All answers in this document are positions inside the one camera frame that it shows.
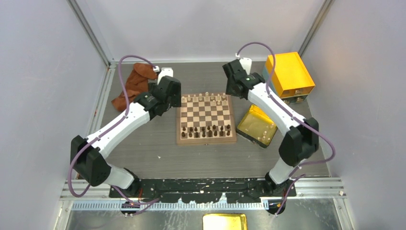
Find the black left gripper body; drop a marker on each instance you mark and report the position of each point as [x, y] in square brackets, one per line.
[175, 101]

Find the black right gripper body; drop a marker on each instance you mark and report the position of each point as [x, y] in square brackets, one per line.
[230, 90]

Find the gold metal tin tray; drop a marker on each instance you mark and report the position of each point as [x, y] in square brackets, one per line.
[257, 127]

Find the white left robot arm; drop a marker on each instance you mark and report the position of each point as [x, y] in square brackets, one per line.
[89, 154]

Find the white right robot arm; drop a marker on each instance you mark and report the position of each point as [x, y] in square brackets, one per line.
[300, 140]

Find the brown cloth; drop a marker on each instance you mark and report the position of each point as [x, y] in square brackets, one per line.
[136, 83]

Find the wooden chessboard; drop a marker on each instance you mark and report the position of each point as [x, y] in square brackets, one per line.
[215, 123]

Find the yellow drawer box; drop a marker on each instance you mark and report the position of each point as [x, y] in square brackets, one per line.
[291, 80]

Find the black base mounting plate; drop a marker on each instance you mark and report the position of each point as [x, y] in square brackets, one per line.
[208, 190]

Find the gold tin lid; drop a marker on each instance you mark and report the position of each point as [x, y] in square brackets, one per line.
[225, 221]

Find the aluminium front rail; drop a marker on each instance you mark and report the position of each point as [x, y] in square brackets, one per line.
[105, 197]

